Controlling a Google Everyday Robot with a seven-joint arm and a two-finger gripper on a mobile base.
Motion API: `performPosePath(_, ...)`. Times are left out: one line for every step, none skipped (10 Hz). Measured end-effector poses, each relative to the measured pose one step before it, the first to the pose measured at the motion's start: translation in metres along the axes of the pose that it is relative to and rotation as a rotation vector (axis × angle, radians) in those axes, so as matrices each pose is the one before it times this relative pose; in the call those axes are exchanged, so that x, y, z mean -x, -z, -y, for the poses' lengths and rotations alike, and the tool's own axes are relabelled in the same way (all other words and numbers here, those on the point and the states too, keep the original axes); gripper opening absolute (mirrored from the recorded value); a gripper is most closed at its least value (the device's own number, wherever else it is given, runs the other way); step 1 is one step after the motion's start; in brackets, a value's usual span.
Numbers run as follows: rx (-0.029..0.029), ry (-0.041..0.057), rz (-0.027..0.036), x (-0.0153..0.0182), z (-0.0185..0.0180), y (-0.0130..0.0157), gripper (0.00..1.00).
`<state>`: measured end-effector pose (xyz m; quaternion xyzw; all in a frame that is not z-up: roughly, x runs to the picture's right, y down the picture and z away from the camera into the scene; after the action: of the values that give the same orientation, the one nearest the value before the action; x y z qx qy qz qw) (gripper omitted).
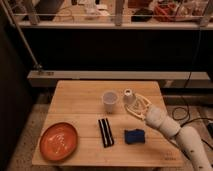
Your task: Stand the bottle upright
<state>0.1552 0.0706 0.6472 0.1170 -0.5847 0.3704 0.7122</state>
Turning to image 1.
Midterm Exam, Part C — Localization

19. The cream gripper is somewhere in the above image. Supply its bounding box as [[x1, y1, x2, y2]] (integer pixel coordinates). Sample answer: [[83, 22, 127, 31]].
[[125, 93, 152, 120]]

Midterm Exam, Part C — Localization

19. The clear plastic bottle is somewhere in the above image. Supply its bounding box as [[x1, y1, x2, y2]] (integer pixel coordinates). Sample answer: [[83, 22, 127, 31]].
[[123, 89, 141, 110]]

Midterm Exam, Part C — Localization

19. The blue sponge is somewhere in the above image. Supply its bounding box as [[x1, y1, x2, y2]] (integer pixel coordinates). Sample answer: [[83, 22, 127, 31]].
[[124, 129, 145, 144]]

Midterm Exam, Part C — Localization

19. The wooden table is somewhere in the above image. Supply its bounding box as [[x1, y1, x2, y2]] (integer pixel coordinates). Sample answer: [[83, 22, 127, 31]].
[[31, 80, 186, 168]]

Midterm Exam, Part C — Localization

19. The black striped case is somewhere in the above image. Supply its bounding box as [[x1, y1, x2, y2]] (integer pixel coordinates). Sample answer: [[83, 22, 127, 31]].
[[98, 118, 114, 148]]

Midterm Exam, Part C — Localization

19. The orange plate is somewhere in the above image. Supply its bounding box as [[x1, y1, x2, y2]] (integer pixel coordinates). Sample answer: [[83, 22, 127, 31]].
[[39, 122, 78, 162]]

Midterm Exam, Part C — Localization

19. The metal support pole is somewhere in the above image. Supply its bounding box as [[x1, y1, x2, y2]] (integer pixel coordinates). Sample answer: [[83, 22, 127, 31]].
[[0, 0, 53, 75]]

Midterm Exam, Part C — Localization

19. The black cable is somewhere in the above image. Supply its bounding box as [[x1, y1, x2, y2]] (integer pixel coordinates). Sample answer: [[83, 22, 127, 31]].
[[171, 26, 213, 151]]

